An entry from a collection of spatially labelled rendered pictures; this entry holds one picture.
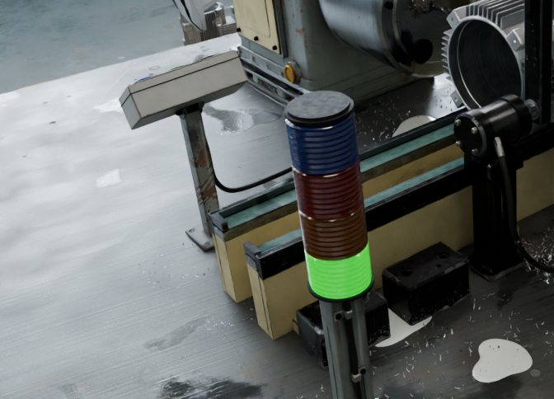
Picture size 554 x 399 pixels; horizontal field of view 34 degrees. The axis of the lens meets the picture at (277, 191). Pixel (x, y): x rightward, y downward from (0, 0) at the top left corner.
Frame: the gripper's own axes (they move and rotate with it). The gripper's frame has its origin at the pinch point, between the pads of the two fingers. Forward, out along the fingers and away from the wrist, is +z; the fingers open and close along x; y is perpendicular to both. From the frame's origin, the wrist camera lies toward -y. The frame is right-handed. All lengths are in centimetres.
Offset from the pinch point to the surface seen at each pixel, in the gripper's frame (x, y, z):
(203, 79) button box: -3.5, -3.7, 8.4
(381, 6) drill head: -1.7, 28.9, 6.8
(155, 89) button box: -3.5, -10.7, 7.5
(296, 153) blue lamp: -51, -16, 25
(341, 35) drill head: 13.8, 29.3, 6.7
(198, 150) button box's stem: 3.2, -6.2, 16.9
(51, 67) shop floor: 323, 47, -75
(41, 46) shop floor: 352, 53, -94
